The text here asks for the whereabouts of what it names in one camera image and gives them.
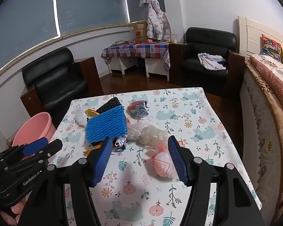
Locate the colourful patterned pillow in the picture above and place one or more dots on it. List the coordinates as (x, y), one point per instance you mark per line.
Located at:
(271, 47)

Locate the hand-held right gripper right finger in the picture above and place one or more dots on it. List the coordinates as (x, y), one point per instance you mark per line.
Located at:
(176, 160)

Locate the floral padded jacket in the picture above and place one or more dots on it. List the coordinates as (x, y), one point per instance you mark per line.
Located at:
(156, 21)

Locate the white printed cloth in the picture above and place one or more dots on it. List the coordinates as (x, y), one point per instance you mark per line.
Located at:
(211, 60)

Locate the pink plastic basin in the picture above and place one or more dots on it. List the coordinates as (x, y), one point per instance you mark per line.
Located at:
(33, 131)

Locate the cardboard box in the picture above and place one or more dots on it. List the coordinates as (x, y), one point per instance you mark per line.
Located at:
(140, 34)

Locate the plastic drink cup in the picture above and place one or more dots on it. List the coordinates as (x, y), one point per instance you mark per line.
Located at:
(174, 38)

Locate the black foam net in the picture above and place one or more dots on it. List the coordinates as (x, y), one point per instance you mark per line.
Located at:
(108, 104)

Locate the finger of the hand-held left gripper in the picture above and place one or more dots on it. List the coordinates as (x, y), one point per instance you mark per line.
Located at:
(35, 146)
(53, 146)

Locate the frosted glass window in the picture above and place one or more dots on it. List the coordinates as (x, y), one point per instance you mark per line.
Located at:
(26, 23)

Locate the person's left hand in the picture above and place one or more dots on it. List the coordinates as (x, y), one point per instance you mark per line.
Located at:
(11, 210)

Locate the white mattress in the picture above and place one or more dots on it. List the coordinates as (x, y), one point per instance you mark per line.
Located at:
(257, 127)

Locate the clear plastic film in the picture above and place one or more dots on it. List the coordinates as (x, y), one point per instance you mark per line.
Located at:
(134, 133)

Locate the maroon white wrapper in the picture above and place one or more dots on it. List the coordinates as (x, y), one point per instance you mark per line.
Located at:
(119, 143)

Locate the blue foam net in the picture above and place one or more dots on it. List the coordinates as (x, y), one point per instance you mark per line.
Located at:
(106, 124)

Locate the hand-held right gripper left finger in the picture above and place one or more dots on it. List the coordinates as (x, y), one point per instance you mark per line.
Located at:
(101, 164)

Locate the floral bear print tablecloth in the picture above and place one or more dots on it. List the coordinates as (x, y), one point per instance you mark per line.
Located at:
(179, 113)

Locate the pink dotted quilt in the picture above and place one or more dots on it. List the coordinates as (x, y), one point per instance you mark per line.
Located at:
(273, 80)

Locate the clear bubble wrap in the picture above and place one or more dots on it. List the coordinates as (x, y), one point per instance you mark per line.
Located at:
(153, 135)

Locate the cream bed headboard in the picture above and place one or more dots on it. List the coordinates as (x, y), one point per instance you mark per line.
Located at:
(250, 35)

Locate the pink white plastic bag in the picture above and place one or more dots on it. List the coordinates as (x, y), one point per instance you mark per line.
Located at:
(161, 163)

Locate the red blue patterned cloth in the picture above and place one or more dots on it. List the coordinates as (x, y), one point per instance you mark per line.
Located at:
(138, 109)

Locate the black leather armchair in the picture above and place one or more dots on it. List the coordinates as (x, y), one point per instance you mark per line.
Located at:
(59, 84)
(202, 68)

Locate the checkered tablecloth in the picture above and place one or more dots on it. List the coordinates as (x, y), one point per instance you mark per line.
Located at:
(136, 49)

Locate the yellow plastic bag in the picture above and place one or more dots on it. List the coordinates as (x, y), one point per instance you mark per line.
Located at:
(92, 113)

